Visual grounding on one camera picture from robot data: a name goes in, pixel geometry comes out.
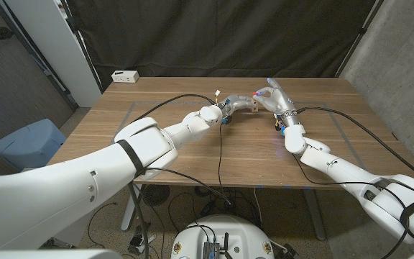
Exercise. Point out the white pillar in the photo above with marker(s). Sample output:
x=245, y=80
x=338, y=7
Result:
x=56, y=46

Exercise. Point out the wooden block with holes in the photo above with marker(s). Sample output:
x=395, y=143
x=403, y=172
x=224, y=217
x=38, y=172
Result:
x=254, y=106

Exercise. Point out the black backdrop stand pole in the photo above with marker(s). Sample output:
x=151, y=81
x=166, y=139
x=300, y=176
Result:
x=359, y=34
x=81, y=46

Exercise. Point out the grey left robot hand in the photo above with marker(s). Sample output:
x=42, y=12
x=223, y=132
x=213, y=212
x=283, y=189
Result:
x=235, y=101

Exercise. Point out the round black floor fan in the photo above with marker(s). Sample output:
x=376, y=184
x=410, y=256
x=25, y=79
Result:
x=158, y=196

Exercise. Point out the small black device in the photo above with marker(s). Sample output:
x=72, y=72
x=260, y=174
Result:
x=290, y=252

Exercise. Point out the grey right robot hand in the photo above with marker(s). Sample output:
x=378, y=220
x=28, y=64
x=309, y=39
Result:
x=280, y=104

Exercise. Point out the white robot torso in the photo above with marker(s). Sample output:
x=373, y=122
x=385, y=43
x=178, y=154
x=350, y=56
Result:
x=225, y=230

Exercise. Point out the grey table leg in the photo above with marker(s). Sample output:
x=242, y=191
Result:
x=313, y=216

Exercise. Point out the blue plastic bin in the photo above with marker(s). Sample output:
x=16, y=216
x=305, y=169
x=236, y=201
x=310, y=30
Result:
x=27, y=144

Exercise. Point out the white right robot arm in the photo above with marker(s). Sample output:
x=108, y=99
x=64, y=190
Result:
x=336, y=167

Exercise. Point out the white table leg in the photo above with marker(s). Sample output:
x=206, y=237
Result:
x=126, y=219

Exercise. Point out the grey electronics box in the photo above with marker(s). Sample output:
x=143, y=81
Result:
x=211, y=250

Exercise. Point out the black white floor gadget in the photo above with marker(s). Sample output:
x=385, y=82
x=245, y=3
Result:
x=152, y=237

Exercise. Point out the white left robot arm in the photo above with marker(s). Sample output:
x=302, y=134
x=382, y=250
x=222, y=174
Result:
x=67, y=201

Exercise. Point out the white power strip box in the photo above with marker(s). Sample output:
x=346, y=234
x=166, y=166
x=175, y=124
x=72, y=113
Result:
x=125, y=76

